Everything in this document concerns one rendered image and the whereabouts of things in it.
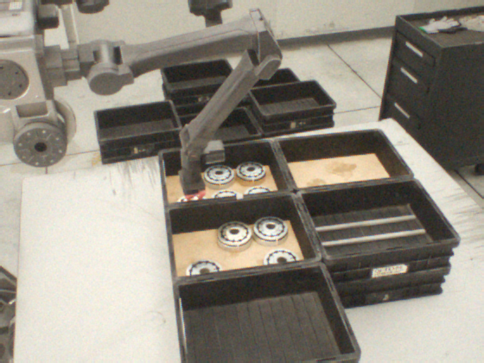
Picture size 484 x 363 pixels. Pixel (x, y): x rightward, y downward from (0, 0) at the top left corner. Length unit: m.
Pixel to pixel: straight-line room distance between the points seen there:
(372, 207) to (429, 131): 1.33
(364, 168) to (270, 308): 0.72
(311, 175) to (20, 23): 1.07
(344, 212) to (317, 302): 0.39
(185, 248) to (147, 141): 1.09
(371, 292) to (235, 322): 0.43
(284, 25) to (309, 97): 1.80
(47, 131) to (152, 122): 1.38
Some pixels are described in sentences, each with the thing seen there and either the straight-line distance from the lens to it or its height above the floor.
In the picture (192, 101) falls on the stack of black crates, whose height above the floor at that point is 0.50.
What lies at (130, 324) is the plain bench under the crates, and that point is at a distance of 1.64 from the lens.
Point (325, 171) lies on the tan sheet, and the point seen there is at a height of 0.83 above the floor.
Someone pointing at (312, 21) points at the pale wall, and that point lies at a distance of 4.92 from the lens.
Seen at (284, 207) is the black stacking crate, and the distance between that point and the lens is 1.69.
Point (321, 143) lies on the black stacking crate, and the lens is 1.96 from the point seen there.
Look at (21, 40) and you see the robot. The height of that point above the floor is 1.51.
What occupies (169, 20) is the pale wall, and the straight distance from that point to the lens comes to 4.55.
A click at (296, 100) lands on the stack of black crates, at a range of 3.07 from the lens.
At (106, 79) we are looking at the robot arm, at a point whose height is 1.43.
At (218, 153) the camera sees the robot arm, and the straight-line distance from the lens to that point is 1.61.
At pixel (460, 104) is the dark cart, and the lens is 3.09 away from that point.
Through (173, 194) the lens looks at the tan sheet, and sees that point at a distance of 1.83.
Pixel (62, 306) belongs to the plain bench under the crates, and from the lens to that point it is 1.73.
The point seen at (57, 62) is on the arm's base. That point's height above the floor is 1.47.
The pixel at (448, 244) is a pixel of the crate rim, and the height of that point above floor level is 0.93.
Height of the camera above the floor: 1.96
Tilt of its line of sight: 38 degrees down
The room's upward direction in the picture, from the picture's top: straight up
